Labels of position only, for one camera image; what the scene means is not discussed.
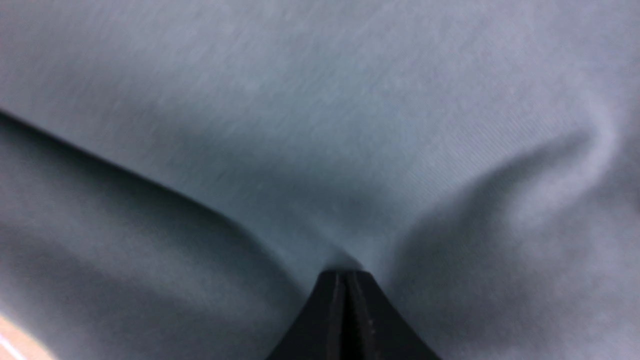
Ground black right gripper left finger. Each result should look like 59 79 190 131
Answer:
268 271 346 360

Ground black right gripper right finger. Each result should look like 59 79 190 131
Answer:
345 271 440 360

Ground green checkered tablecloth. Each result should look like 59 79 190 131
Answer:
0 315 55 360

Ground green long sleeve shirt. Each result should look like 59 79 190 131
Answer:
1 0 639 360

